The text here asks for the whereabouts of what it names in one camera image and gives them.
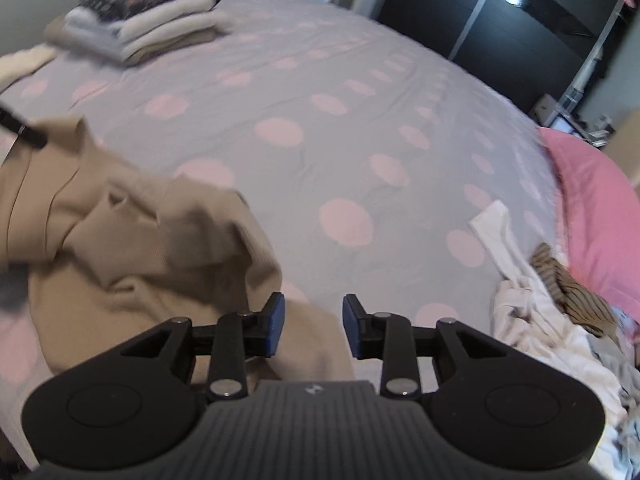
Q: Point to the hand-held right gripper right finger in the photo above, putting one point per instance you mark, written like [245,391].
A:
[350,326]

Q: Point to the beige knit sweater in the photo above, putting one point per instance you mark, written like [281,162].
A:
[165,240]

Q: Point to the brown striped garment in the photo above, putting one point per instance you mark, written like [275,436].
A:
[575,295]

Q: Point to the cream cloth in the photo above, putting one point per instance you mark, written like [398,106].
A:
[22,62]

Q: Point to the pale grey folded garment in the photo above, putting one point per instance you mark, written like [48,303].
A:
[92,30]

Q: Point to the stack of folded clothes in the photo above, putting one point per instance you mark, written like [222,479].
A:
[165,46]

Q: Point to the black wardrobe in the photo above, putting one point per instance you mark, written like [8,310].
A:
[500,25]

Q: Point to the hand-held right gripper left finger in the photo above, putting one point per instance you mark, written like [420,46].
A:
[275,323]

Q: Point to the white crumpled garment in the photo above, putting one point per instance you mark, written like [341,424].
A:
[530,320]

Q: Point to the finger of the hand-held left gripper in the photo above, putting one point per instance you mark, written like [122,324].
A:
[22,127]

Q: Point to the cluttered bedside table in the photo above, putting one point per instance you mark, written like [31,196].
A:
[565,117]

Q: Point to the cream folded fleece garment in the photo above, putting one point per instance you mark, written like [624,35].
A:
[170,27]

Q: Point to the pink pillow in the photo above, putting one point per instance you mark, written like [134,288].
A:
[595,210]

